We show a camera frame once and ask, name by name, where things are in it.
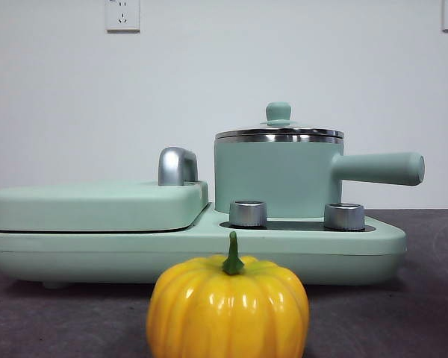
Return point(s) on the glass lid with green knob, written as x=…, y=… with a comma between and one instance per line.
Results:
x=279, y=112

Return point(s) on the yellow pumpkin with green stem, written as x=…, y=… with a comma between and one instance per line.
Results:
x=227, y=309

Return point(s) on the silver control knob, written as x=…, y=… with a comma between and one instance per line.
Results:
x=248, y=214
x=344, y=217

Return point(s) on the mint green grill cover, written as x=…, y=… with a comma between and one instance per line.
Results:
x=97, y=205

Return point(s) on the mint green breakfast machine base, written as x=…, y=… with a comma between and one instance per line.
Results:
x=78, y=257

